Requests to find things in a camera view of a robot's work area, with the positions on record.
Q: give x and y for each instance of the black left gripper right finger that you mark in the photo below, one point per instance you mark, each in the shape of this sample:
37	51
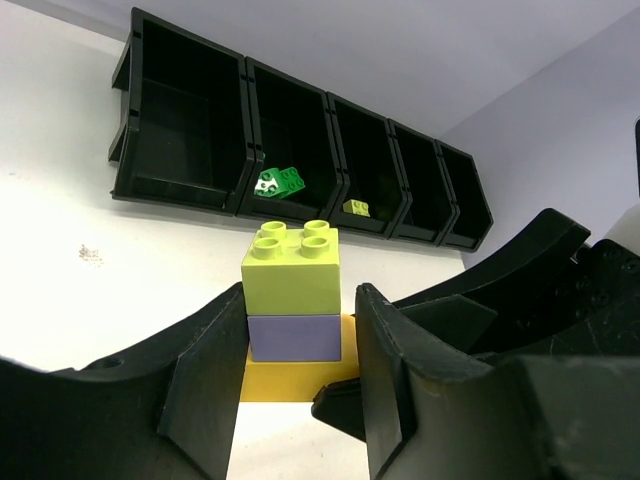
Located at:
433	412

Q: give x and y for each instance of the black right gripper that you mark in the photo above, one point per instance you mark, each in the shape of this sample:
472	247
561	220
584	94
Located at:
529	298

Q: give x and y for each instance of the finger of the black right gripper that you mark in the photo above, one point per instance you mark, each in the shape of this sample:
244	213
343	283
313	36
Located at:
339	405

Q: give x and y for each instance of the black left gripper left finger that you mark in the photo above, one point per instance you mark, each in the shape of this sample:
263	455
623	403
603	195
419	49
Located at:
164	408

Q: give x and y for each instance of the yellow curved lego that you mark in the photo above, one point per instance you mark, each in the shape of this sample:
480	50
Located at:
300	381

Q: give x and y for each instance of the purple lego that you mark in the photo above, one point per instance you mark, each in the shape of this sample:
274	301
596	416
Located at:
295	338

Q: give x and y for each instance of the lime lego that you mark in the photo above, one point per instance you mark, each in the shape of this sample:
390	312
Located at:
293	271

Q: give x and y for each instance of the lime lego brick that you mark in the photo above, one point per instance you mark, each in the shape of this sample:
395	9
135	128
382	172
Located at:
356	207

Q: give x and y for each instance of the dark green lego brick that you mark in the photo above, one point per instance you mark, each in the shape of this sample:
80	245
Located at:
292	183

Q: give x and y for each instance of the green lego in tray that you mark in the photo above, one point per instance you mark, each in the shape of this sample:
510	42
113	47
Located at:
269	183

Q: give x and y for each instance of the black compartment tray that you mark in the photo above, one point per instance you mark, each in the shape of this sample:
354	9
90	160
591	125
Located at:
200	122

